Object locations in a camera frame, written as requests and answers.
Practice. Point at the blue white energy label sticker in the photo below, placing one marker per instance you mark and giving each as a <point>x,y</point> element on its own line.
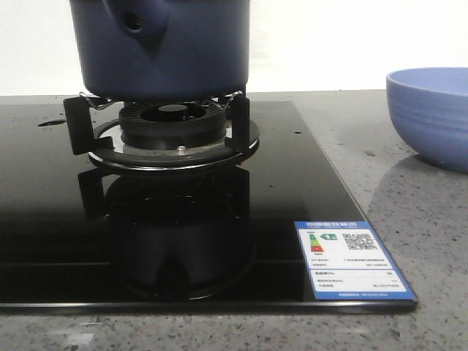
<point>346,261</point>

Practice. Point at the black pot support grate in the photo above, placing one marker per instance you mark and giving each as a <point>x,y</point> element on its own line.
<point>106,149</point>

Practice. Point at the black glass gas cooktop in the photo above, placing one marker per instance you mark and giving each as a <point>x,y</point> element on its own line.
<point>76,239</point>

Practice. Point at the dark blue pot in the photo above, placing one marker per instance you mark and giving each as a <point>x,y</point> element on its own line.
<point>154,51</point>

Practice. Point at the light blue bowl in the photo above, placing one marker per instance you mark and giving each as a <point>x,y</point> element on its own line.
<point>428,109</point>

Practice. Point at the black round gas burner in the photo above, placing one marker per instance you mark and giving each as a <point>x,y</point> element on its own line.
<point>166,127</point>

